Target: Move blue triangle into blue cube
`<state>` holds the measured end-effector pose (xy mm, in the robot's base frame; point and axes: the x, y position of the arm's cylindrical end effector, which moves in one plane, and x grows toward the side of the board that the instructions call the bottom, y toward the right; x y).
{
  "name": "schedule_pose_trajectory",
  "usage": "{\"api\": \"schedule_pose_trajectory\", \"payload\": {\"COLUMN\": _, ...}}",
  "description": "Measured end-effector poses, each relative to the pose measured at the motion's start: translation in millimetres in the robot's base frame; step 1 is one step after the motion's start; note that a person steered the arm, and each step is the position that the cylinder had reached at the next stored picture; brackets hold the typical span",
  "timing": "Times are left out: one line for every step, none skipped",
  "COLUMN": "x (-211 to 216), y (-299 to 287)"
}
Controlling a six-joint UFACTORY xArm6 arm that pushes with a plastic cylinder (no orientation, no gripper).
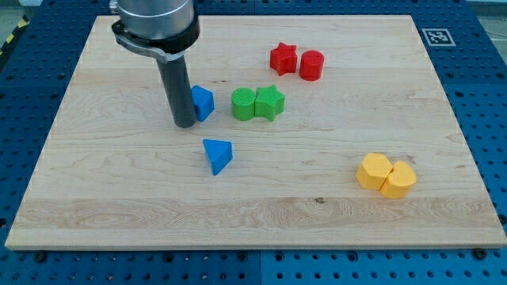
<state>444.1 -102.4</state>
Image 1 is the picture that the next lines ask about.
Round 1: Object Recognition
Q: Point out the light wooden board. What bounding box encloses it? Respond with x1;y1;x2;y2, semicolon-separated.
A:
6;15;506;251

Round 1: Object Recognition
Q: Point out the green star block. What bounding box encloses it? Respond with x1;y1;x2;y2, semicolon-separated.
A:
254;85;285;121

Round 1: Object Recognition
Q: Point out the yellow heart block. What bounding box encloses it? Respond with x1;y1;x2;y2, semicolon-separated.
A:
380;161;417;199

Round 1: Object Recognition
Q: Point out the red star block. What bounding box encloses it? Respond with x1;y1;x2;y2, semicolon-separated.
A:
269;42;298;76

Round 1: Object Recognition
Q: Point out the yellow hexagon block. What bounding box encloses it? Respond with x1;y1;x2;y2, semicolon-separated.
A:
356;153;393;190

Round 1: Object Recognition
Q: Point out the white fiducial marker tag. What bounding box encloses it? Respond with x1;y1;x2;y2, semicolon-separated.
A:
422;28;456;47

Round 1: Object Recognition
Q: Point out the green cylinder block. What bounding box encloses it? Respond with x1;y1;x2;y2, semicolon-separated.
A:
231;88;256;121

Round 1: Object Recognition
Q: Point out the blue triangle block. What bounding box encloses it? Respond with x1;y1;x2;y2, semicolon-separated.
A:
203;139;233;176

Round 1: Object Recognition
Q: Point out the blue cube block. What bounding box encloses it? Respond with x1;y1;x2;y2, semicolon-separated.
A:
191;85;215;122

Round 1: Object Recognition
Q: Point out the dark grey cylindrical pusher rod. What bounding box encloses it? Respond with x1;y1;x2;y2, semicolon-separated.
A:
157;56;196;128

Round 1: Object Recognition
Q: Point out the red cylinder block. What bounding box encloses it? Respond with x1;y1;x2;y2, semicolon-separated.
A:
299;50;325;82

